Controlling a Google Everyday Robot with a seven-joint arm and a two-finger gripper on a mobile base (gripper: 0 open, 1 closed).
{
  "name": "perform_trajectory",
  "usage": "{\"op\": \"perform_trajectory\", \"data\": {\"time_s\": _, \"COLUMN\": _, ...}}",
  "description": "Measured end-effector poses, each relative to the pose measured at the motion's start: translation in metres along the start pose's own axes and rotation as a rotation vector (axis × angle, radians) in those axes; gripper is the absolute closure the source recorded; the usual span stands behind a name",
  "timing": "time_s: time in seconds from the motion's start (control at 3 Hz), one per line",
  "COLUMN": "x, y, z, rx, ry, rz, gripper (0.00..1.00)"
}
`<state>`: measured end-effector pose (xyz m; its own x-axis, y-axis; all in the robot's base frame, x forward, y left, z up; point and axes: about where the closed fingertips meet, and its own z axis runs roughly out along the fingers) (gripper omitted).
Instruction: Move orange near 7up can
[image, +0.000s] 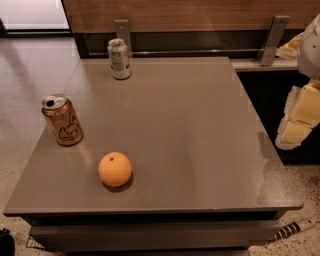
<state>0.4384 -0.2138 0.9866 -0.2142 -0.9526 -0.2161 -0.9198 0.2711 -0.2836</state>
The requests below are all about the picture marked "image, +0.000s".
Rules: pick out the left metal wall bracket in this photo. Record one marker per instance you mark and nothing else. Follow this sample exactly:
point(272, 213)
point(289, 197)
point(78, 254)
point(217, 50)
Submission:
point(123, 34)

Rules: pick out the black object at corner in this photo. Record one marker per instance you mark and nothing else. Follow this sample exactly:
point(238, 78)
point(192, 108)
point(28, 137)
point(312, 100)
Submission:
point(7, 244)

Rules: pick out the orange LaCroix can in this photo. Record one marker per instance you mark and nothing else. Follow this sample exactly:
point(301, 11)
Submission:
point(62, 119)

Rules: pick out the right metal wall bracket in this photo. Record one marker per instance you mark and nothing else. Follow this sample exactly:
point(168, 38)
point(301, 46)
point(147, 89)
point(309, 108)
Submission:
point(267, 53)

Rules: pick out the white green 7up can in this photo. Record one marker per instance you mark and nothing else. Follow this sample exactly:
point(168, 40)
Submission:
point(119, 59)

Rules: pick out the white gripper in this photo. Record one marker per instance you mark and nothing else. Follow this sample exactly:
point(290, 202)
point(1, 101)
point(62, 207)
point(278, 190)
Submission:
point(310, 53)

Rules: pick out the wire rack under table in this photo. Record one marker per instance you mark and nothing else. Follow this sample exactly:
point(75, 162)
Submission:
point(33, 244)

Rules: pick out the metal wall bracket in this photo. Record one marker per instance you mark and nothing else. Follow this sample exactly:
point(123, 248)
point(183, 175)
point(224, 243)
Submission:
point(267, 53)
point(123, 34)

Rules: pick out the orange fruit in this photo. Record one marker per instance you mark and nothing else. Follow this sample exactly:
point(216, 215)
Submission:
point(115, 169)

